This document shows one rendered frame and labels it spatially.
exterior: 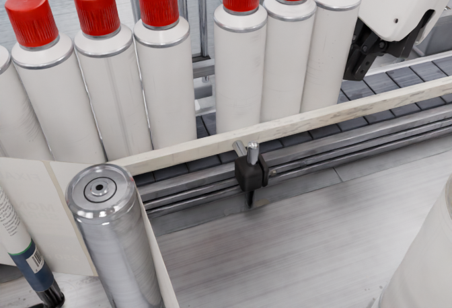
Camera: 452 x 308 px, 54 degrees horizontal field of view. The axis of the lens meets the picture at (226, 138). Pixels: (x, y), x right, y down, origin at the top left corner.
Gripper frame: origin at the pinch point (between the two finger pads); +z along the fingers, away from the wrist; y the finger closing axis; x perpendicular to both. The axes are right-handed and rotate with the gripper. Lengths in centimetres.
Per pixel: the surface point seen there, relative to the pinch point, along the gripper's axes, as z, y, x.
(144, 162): 12.1, 4.2, -24.1
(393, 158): 9.3, 6.8, 7.7
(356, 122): 6.2, 3.6, 1.7
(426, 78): 1.5, -0.9, 14.4
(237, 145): 8.8, 5.0, -14.7
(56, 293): 16.6, 15.1, -33.2
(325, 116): 5.0, 4.2, -4.4
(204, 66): 4.4, -3.0, -17.4
